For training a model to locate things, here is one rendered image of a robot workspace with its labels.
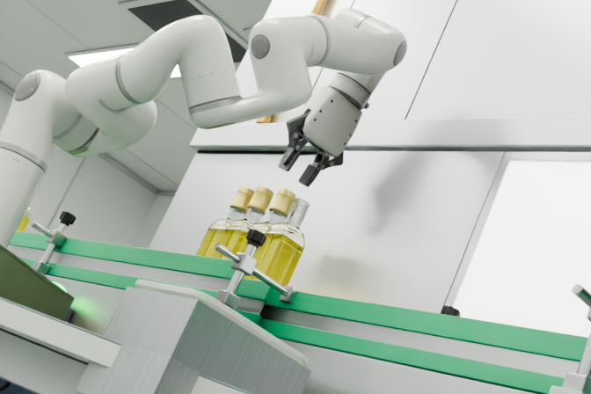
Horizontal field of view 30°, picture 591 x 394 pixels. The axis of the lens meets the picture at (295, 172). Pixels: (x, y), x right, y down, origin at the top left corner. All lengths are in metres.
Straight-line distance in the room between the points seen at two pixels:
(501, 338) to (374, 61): 0.61
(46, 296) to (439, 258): 0.63
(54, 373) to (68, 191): 6.73
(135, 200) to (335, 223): 6.60
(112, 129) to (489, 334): 0.71
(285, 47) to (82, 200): 6.69
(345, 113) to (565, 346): 0.76
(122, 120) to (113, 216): 6.70
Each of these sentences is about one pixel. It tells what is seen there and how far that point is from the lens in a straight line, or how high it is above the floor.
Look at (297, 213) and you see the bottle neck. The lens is 1.88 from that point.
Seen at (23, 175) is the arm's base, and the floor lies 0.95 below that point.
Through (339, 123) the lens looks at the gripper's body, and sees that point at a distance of 1.97.
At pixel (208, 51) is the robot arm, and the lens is 1.68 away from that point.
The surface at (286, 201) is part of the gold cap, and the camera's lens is 1.93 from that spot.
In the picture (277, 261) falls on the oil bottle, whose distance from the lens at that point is 1.84.
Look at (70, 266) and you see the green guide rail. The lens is 2.11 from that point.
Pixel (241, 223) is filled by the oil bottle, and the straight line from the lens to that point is 1.95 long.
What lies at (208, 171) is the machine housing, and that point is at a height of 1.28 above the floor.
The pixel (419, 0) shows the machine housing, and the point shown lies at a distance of 2.30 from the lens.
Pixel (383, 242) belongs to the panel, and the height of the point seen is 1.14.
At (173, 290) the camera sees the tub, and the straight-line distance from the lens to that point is 1.43.
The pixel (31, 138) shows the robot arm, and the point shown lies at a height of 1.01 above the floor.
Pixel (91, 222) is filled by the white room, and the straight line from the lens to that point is 8.38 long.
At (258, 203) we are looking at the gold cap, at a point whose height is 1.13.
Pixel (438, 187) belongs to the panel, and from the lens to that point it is 1.89.
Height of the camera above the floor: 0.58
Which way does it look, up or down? 18 degrees up
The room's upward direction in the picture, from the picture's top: 25 degrees clockwise
